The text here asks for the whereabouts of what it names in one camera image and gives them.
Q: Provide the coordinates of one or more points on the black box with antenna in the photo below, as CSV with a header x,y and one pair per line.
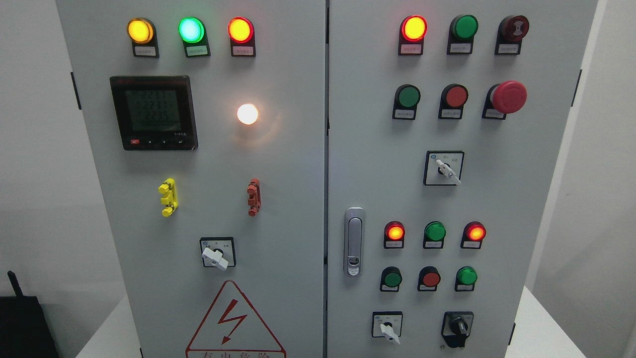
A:
x,y
24,332

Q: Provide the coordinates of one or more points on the red lit indicator lower right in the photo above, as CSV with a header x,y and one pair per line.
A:
x,y
473,235

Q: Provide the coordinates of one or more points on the green push button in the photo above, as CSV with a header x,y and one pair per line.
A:
x,y
407,98
390,279
465,279

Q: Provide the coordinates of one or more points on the black rotary knob switch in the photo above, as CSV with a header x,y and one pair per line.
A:
x,y
456,328

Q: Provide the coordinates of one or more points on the green lit indicator light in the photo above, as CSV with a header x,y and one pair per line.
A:
x,y
194,37

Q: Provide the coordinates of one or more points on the white selector switch upper right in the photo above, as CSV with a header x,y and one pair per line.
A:
x,y
443,168

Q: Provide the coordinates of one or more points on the red lit indicator top right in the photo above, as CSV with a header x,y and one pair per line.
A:
x,y
411,35

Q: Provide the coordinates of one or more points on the red terminal connector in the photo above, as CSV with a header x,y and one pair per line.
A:
x,y
254,197

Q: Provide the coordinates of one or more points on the silver door lock handle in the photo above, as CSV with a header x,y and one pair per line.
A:
x,y
353,240

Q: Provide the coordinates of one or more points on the yellow terminal connector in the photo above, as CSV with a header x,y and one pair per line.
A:
x,y
169,196

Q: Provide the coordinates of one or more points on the red push button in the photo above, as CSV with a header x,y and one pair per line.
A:
x,y
429,279
452,100

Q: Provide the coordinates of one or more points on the red high voltage warning sticker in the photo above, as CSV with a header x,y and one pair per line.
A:
x,y
232,328

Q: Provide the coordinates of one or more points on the red lit indicator light left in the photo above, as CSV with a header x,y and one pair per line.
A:
x,y
242,37

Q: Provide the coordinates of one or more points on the green indicator top right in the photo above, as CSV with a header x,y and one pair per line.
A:
x,y
461,34

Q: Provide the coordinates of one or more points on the grey electrical cabinet left door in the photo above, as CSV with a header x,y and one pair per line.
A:
x,y
280,251

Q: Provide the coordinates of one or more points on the red lit indicator lower left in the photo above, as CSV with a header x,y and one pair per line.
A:
x,y
394,234

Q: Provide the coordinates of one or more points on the red push button lower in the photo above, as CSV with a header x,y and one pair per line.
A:
x,y
429,279

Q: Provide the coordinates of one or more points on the red emergency stop mushroom button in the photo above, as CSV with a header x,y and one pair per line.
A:
x,y
503,99

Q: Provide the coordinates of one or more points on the red push button upper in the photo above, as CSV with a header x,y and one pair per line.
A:
x,y
452,100

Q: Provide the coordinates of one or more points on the grey electrical cabinet right door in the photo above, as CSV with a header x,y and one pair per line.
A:
x,y
377,162

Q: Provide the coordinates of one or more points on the red black buzzer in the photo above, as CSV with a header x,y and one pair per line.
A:
x,y
510,34

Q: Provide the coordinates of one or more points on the white selector switch left door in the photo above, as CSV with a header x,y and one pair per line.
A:
x,y
218,252

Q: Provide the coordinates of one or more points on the green push button upper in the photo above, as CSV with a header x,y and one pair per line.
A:
x,y
407,98

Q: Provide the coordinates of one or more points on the black digital power meter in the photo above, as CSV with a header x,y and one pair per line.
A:
x,y
155,113

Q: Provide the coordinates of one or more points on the white lit indicator light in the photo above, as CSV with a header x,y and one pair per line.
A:
x,y
247,113

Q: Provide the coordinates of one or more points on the white selector switch bottom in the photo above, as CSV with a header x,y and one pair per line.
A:
x,y
387,325

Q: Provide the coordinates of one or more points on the yellow indicator light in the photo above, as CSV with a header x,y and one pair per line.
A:
x,y
143,36

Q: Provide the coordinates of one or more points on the green push button lower right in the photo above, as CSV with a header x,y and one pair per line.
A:
x,y
465,279

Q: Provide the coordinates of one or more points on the white selector switch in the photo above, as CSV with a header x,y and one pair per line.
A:
x,y
387,325
443,168

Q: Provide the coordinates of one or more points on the green indicator lower middle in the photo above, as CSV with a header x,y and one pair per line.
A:
x,y
434,235

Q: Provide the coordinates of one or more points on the green push button lower left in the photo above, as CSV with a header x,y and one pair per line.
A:
x,y
390,279

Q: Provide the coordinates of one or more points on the grey electrical cabinet door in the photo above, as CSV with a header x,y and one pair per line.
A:
x,y
280,251
377,162

